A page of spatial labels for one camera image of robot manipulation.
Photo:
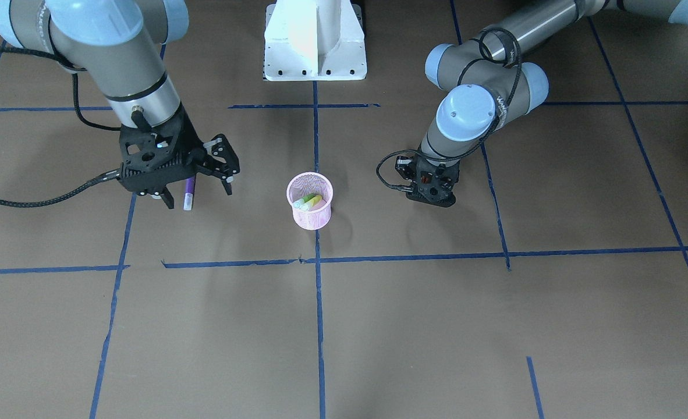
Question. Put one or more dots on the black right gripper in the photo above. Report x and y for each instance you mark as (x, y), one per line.
(193, 144)

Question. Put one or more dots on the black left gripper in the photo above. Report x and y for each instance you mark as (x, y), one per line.
(403, 169)

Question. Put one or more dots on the purple highlighter pen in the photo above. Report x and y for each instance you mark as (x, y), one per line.
(189, 191)

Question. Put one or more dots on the green highlighter pen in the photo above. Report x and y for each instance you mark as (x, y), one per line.
(301, 202)

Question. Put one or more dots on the yellow highlighter pen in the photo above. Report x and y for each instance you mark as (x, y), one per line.
(311, 204)

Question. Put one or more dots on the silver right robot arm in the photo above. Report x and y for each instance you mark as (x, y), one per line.
(115, 42)

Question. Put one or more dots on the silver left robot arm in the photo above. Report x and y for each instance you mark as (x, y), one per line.
(489, 83)

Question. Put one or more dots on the pink mesh pen holder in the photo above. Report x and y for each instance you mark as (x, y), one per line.
(307, 183)

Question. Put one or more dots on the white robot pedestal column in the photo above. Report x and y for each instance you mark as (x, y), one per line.
(315, 40)

